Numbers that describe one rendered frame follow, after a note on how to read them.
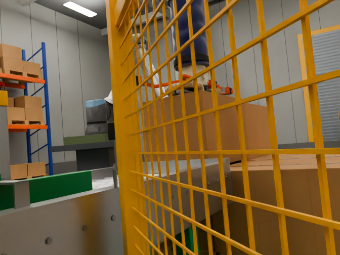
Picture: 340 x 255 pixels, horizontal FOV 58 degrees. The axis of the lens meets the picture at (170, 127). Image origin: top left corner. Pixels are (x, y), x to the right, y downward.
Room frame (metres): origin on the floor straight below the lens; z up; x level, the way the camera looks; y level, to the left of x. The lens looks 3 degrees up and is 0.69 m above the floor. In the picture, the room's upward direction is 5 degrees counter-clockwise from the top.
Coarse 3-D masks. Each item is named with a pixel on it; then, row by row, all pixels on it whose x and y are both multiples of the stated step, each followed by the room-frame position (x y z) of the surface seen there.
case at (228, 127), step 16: (176, 96) 1.66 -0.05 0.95; (192, 96) 1.61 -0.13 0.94; (208, 96) 1.63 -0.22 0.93; (224, 96) 1.81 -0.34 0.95; (144, 112) 1.79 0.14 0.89; (160, 112) 1.73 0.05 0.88; (176, 112) 1.67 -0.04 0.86; (192, 112) 1.61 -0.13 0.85; (224, 112) 1.79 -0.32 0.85; (160, 128) 1.73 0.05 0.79; (176, 128) 1.67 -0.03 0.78; (192, 128) 1.62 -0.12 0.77; (208, 128) 1.60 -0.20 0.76; (224, 128) 1.77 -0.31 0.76; (160, 144) 1.74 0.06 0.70; (192, 144) 1.62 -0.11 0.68; (208, 144) 1.59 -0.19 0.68; (224, 144) 1.75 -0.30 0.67; (160, 160) 1.74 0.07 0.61
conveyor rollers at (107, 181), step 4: (92, 180) 1.55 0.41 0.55; (96, 180) 1.53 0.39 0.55; (100, 180) 1.52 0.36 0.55; (104, 180) 1.50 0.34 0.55; (108, 180) 1.49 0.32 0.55; (112, 180) 1.47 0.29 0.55; (92, 184) 1.41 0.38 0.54; (96, 184) 1.40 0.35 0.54; (100, 184) 1.38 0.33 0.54; (104, 184) 1.37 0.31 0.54; (108, 184) 1.36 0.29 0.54; (112, 184) 1.34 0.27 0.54; (96, 188) 1.27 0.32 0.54
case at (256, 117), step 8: (248, 104) 2.20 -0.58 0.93; (248, 112) 2.19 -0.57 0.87; (256, 112) 2.33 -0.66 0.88; (264, 112) 2.50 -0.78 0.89; (248, 120) 2.17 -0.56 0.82; (256, 120) 2.31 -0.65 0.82; (264, 120) 2.48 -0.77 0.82; (248, 128) 2.16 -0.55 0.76; (256, 128) 2.30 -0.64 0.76; (264, 128) 2.47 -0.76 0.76; (248, 136) 2.15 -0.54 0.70; (256, 136) 2.28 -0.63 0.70; (264, 136) 2.45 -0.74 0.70; (248, 144) 2.13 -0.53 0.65; (256, 144) 2.27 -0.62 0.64; (264, 144) 2.43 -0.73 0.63
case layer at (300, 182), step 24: (240, 168) 1.53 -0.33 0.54; (264, 168) 1.44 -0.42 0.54; (288, 168) 1.35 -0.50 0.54; (312, 168) 1.29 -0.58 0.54; (336, 168) 1.24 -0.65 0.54; (240, 192) 1.46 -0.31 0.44; (264, 192) 1.40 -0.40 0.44; (288, 192) 1.34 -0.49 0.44; (312, 192) 1.29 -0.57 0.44; (336, 192) 1.25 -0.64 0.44; (216, 216) 1.53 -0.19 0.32; (240, 216) 1.47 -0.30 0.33; (264, 216) 1.41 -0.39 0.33; (288, 216) 1.35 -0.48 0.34; (336, 216) 1.25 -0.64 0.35; (168, 240) 1.69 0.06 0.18; (216, 240) 1.54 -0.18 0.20; (240, 240) 1.47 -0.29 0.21; (264, 240) 1.41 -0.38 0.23; (288, 240) 1.36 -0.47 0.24; (312, 240) 1.30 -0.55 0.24; (336, 240) 1.26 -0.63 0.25
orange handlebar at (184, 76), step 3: (183, 75) 1.78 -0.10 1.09; (186, 75) 1.78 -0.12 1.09; (189, 75) 1.80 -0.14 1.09; (183, 78) 1.82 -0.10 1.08; (174, 81) 1.93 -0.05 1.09; (177, 81) 1.92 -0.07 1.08; (144, 84) 1.88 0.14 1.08; (147, 84) 1.91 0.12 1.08; (150, 84) 1.94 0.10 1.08; (156, 84) 1.99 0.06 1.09; (162, 84) 1.97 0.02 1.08; (165, 84) 1.96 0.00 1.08; (207, 84) 2.05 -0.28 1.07; (150, 87) 1.96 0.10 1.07; (156, 87) 1.99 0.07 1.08; (219, 87) 2.23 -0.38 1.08; (225, 90) 2.34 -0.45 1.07
